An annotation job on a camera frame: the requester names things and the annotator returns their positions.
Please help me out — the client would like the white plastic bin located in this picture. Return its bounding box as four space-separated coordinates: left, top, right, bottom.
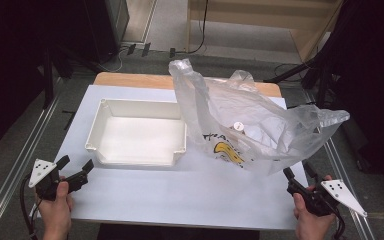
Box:
84 97 188 168

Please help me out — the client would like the person's left hand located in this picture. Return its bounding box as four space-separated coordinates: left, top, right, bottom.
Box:
34 180 75 240

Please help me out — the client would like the white table mat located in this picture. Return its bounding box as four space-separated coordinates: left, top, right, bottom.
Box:
29 84 322 232

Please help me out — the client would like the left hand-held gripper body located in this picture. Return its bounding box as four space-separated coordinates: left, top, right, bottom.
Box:
28 158 69 202

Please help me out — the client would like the white floor cable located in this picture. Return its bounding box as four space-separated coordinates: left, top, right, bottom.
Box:
104 46 129 74

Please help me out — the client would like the black metal stand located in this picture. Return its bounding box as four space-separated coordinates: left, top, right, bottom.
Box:
263 54 335 121
42 48 55 110

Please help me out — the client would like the light wooden furniture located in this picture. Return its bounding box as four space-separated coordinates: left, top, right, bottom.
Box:
186 0 345 63

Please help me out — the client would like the aluminium floor rail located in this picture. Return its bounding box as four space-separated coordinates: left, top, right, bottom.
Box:
304 89 378 240
0 96 62 240

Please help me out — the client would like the black cabinet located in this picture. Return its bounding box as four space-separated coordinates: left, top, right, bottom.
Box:
81 0 130 65

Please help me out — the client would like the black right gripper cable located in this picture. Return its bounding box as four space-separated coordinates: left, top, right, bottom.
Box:
329 199 347 240

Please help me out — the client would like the clear plastic bag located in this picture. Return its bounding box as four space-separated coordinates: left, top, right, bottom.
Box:
168 58 351 176

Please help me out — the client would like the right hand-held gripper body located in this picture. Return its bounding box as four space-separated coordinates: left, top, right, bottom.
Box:
286 179 368 218

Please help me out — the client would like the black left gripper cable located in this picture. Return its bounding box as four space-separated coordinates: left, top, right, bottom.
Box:
19 172 40 240

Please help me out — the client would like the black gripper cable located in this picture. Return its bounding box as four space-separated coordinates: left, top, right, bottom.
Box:
329 199 347 240
19 172 40 240

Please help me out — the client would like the person's right hand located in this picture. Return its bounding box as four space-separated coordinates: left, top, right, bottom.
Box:
292 174 337 240

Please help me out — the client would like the black hanging cable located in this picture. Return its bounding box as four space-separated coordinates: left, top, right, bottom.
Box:
175 0 211 55

